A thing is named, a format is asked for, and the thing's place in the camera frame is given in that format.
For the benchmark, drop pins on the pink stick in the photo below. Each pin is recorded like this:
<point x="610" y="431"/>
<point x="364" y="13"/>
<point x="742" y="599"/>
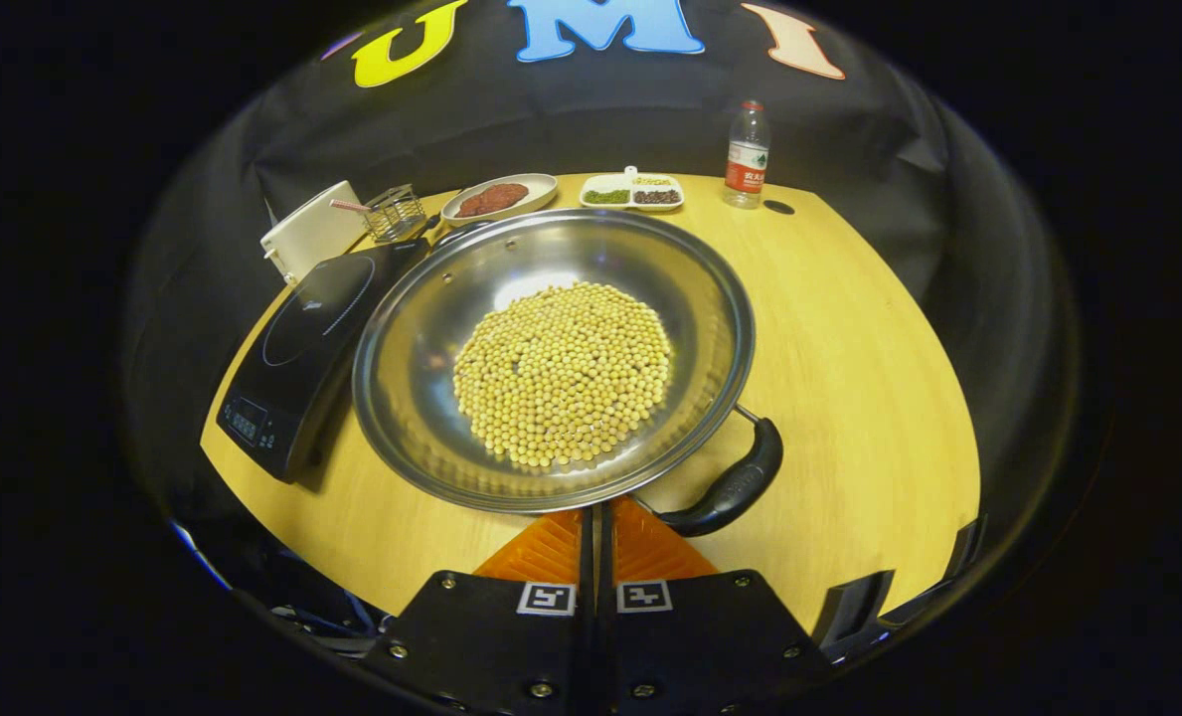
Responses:
<point x="347" y="205"/>

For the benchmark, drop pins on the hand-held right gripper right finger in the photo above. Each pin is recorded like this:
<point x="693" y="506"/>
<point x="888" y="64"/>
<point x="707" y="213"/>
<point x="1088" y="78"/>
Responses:
<point x="700" y="646"/>

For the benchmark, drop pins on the red raw meat slice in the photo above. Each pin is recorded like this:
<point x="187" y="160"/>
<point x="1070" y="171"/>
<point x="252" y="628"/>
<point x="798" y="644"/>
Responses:
<point x="473" y="206"/>
<point x="509" y="195"/>

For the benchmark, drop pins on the dark red beans heap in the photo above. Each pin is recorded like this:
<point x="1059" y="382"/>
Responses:
<point x="656" y="197"/>

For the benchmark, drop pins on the clear plastic water bottle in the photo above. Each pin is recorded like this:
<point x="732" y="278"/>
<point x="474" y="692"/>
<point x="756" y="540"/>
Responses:
<point x="747" y="159"/>

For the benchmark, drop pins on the white divided dish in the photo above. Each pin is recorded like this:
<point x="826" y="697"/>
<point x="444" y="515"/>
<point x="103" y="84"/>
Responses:
<point x="610" y="182"/>

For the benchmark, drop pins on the round white plate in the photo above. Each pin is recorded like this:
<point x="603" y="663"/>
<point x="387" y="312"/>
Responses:
<point x="543" y="189"/>

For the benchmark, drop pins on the black table grommet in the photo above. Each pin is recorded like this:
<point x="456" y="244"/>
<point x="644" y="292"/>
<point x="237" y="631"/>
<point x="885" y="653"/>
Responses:
<point x="778" y="207"/>

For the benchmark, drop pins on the green mung beans heap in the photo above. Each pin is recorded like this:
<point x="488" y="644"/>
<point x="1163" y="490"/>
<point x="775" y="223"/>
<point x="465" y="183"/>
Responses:
<point x="606" y="197"/>

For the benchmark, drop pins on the stainless steel pot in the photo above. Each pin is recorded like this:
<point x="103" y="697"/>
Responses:
<point x="431" y="328"/>

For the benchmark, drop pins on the pile of soybeans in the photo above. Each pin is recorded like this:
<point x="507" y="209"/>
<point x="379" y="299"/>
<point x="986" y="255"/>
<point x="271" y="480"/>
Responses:
<point x="561" y="373"/>

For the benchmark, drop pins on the white toaster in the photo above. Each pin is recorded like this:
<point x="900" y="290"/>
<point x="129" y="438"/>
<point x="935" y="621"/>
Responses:
<point x="312" y="234"/>

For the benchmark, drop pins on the black induction cooktop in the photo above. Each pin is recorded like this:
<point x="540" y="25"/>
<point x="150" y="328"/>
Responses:
<point x="302" y="328"/>

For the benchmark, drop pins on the small yellow grain heap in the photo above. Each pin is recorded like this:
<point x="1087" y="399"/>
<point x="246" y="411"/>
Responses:
<point x="653" y="181"/>

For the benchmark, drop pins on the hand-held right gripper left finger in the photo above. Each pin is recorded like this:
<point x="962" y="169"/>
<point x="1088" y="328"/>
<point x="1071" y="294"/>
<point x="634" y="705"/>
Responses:
<point x="491" y="646"/>

